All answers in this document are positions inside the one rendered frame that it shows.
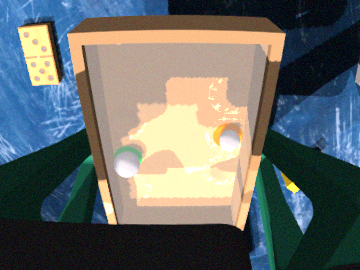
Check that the small yellow block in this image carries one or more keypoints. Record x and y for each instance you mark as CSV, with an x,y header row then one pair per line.
x,y
289,184

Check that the wooden ball maze puzzle tray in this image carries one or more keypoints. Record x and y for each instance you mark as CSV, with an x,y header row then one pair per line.
x,y
176,109

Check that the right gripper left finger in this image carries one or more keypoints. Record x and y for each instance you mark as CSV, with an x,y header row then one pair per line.
x,y
27,181

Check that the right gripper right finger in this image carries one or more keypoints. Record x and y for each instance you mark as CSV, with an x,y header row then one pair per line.
x,y
332,237

